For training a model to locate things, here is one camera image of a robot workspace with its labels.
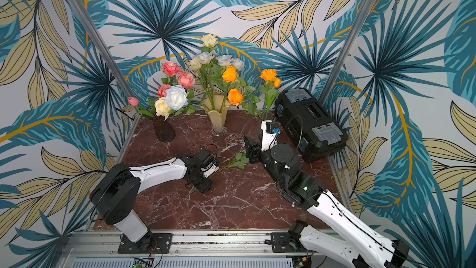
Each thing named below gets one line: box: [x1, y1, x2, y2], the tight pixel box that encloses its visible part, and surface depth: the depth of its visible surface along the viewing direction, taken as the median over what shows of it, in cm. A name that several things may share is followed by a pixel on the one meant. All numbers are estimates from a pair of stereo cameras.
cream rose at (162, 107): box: [154, 97, 173, 121], surface depth 68 cm
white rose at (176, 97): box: [164, 84, 189, 112], surface depth 64 cm
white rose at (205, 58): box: [197, 50, 216, 112], surface depth 85 cm
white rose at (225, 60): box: [216, 54, 234, 67], surface depth 85 cm
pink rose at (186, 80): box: [177, 72, 196, 90], surface depth 76 cm
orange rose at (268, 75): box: [259, 68, 278, 115], surface depth 89 cm
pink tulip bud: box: [127, 96, 155, 118], surface depth 83 cm
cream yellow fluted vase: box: [203, 94, 230, 137], surface depth 99 cm
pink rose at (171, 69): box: [160, 60, 183, 84], surface depth 75 cm
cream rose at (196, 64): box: [188, 57, 215, 112], surface depth 87 cm
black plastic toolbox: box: [274, 87, 349, 164], surface depth 94 cm
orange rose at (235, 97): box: [228, 88, 244, 107], surface depth 79 cm
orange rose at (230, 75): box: [221, 65, 256, 94], surface depth 78 cm
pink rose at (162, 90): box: [157, 83, 172, 98], surface depth 76 cm
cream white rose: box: [202, 33, 219, 48], surface depth 87 cm
